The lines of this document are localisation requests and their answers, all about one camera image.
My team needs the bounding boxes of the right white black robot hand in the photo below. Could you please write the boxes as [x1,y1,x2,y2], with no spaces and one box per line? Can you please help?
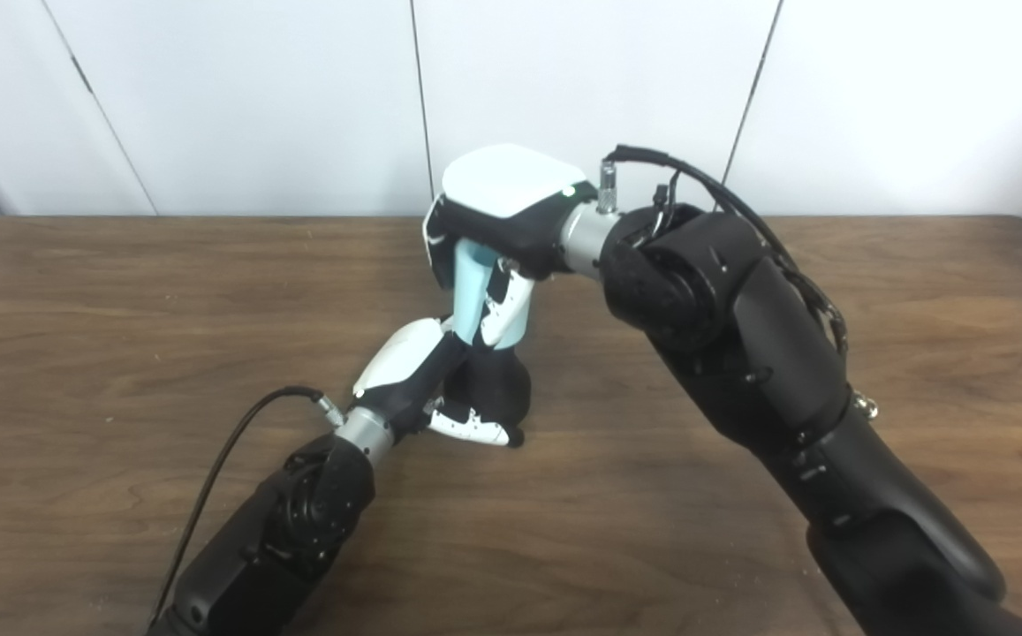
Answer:
[422,144,600,350]

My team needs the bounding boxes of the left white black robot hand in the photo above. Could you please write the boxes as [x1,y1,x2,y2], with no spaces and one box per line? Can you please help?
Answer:
[352,318,525,448]

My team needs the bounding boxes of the light-blue cylindrical hose piece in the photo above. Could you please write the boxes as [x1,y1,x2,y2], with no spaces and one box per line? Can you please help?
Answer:
[451,238,498,347]

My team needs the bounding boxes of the black funnel-shaped nozzle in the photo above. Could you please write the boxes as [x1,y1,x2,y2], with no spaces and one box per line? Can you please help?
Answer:
[444,340,533,434]

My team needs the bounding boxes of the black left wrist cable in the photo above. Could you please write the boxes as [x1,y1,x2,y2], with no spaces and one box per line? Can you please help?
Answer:
[153,386,345,624]

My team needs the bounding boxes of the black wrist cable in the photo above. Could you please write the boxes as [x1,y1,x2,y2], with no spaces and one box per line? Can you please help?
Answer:
[599,144,849,354]
[153,386,345,624]

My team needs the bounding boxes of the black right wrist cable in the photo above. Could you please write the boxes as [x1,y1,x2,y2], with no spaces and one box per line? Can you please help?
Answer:
[599,144,849,354]

